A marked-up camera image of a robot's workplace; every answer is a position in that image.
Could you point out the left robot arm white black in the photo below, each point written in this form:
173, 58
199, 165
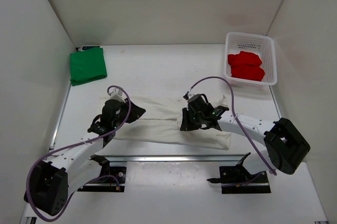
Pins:
52, 182

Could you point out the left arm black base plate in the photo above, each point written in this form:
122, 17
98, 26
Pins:
111, 181

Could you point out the blue label sticker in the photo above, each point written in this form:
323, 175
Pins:
84, 48

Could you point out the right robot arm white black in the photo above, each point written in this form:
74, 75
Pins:
285, 146

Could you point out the white t shirt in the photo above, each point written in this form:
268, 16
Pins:
161, 124

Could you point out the aluminium rail front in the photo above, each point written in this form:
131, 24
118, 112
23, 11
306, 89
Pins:
174, 158

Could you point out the red t shirt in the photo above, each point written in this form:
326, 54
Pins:
246, 65

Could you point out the green t shirt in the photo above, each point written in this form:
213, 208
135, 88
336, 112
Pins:
87, 66

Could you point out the white plastic basket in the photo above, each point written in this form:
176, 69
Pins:
261, 45

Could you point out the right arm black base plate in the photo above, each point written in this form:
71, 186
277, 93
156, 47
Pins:
236, 180

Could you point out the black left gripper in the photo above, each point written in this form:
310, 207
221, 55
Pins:
136, 113

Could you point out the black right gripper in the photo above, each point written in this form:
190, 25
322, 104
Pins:
187, 125

